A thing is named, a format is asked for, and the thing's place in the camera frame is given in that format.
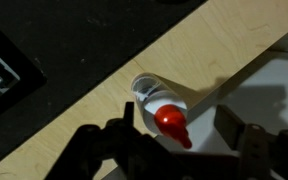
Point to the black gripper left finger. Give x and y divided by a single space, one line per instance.
90 146

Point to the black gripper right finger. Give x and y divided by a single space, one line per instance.
260 152

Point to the black desk mat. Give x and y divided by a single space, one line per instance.
65 48

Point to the white bottle with red cap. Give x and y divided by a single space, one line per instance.
164 112

